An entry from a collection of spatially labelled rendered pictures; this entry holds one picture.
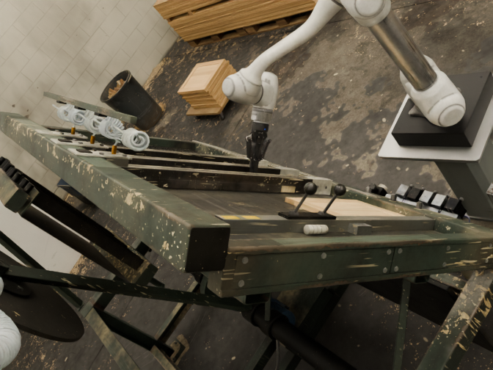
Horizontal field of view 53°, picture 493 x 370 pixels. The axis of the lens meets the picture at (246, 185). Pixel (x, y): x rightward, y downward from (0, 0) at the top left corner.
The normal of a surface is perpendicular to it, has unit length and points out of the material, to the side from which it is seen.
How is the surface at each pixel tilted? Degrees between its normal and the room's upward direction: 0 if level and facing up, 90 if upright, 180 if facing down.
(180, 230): 33
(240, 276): 90
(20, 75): 90
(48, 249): 90
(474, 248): 90
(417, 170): 0
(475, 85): 1
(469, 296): 0
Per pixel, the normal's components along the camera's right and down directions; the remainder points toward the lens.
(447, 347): -0.59, -0.56
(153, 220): -0.81, -0.04
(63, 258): 0.66, 0.08
